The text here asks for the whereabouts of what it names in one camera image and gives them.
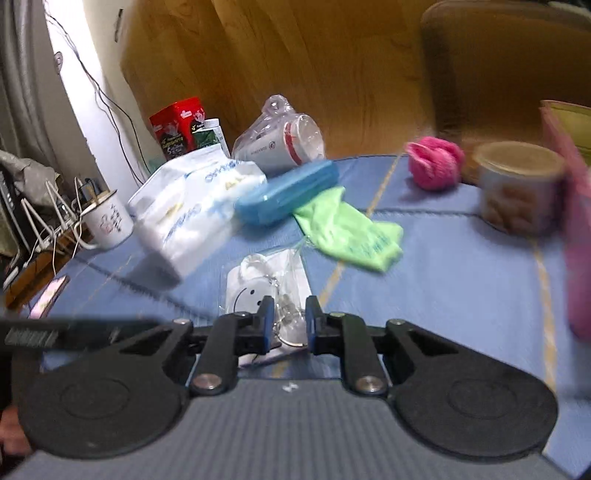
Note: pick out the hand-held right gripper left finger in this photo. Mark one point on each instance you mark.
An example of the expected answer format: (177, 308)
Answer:
(267, 325)

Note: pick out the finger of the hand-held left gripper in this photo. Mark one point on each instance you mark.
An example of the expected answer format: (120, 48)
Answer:
(32, 337)

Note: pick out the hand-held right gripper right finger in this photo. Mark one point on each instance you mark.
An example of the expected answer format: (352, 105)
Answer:
(310, 325)

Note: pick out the pink phone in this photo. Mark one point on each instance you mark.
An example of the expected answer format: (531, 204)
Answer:
(48, 297)

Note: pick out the green cloth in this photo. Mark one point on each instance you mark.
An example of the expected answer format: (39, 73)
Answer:
(351, 230)

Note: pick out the blue plastic case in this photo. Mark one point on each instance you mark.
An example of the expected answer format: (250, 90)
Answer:
(286, 191)

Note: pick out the white enamel mug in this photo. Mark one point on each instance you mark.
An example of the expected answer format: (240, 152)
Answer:
(108, 221)

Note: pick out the white tissue pack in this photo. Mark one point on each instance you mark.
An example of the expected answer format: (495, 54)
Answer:
(194, 207)

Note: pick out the blue striped tablecloth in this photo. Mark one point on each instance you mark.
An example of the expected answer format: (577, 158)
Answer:
(461, 286)

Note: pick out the grey crumpled cloth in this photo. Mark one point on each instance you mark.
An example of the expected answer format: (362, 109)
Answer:
(27, 177)

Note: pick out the bagged white mug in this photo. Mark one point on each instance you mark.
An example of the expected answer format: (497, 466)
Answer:
(277, 143)

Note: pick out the green and white carton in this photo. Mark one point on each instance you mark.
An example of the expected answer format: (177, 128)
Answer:
(210, 136)

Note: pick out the pink yarn ball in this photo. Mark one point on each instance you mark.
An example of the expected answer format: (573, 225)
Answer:
(436, 164)

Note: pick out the red printed box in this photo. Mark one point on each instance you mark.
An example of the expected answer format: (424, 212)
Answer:
(175, 129)

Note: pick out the round cookie tin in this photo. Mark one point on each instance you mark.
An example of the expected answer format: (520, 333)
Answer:
(519, 189)

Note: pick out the grey curtain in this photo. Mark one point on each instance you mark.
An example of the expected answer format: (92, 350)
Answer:
(27, 83)

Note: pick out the pink flat packet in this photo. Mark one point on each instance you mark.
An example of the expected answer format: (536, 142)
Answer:
(577, 240)

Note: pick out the wooden chair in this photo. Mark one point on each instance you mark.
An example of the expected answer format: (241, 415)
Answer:
(498, 69)

